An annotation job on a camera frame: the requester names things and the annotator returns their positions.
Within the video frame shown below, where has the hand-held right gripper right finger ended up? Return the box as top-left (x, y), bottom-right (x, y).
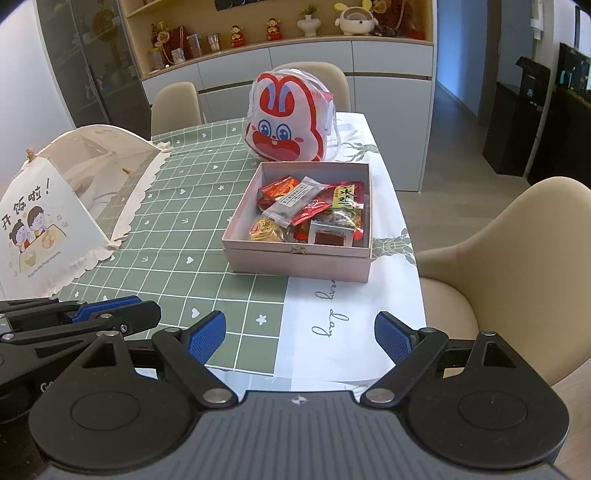
top-left (360, 311), bottom-right (518, 409)

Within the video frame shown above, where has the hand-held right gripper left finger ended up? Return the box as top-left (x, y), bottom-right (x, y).
top-left (81, 311), bottom-right (238, 409)

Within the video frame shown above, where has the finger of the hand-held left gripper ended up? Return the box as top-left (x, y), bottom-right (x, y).
top-left (0, 295), bottom-right (142, 324)
top-left (0, 301), bottom-right (162, 386)

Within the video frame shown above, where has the pink cardboard box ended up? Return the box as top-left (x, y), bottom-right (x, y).
top-left (222, 161), bottom-right (377, 283)

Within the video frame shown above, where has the gold snack packet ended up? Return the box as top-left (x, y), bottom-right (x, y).
top-left (249, 218), bottom-right (286, 242)

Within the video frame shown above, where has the red snack packet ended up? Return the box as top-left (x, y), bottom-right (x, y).
top-left (290, 193), bottom-right (334, 228)

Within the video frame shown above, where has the clear snack packet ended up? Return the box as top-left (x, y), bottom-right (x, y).
top-left (264, 178), bottom-right (325, 228)

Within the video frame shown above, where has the cream mesh food cover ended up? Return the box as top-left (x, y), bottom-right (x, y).
top-left (0, 124), bottom-right (172, 301)

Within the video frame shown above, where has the beige chair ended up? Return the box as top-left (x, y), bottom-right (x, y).
top-left (414, 177), bottom-right (591, 386)
top-left (271, 62), bottom-right (352, 114)
top-left (150, 82), bottom-right (207, 138)

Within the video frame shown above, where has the red white rabbit bag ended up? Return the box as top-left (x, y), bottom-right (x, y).
top-left (243, 69), bottom-right (340, 163)

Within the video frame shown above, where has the dark glass-door cabinet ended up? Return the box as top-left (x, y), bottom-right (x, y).
top-left (34, 0), bottom-right (154, 139)

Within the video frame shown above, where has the wooden shelf cabinet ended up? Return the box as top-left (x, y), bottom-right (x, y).
top-left (117, 0), bottom-right (438, 193)

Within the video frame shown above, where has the black cabinet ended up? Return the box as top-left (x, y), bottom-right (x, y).
top-left (482, 55), bottom-right (552, 176)

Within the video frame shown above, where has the black tank stand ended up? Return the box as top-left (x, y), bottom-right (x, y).
top-left (529, 85), bottom-right (591, 185)

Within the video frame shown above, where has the yellow flower bouquet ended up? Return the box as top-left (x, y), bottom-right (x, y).
top-left (148, 21), bottom-right (186, 66)

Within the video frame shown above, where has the white rabbit toy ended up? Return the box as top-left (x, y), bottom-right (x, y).
top-left (333, 1), bottom-right (376, 37)

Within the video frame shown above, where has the brown plush bouquet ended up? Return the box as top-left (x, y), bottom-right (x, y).
top-left (372, 0), bottom-right (426, 41)

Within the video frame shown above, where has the white vase with plant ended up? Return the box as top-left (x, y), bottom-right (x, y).
top-left (297, 4), bottom-right (320, 38)

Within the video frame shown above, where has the glass fish tank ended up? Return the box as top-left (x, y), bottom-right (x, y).
top-left (556, 41), bottom-right (591, 93)

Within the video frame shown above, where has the white wall device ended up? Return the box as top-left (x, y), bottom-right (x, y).
top-left (530, 0), bottom-right (546, 41)

